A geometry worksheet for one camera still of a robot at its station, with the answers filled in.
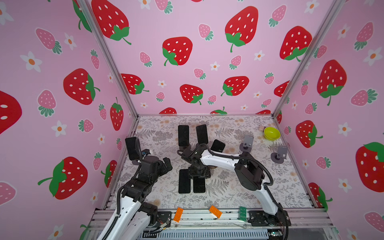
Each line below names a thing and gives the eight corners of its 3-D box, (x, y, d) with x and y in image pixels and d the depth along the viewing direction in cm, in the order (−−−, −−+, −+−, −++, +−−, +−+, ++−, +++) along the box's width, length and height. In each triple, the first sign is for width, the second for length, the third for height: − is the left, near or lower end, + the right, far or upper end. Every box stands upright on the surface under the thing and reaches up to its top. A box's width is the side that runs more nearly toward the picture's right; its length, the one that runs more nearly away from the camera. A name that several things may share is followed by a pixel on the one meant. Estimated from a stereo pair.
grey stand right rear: (238, 150, 103) (240, 145, 98) (241, 138, 109) (243, 133, 105) (249, 153, 101) (252, 148, 96) (251, 141, 108) (254, 136, 103)
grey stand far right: (273, 163, 96) (278, 157, 90) (269, 152, 102) (274, 146, 95) (286, 163, 96) (292, 157, 90) (281, 152, 102) (287, 146, 95)
